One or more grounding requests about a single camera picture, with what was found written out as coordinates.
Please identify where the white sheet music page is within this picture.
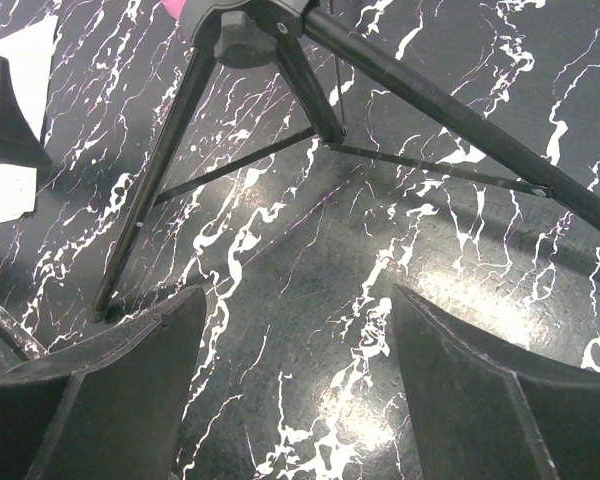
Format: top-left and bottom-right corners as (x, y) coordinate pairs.
(0, 15), (58, 224)

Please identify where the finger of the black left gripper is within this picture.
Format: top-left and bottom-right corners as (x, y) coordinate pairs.
(0, 56), (52, 168)

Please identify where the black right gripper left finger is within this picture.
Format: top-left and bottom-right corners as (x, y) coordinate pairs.
(0, 287), (207, 479)

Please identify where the black folding music stand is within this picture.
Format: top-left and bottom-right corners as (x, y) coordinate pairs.
(92, 0), (600, 324)

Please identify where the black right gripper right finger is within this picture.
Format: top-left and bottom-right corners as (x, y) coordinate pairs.
(391, 285), (600, 479)

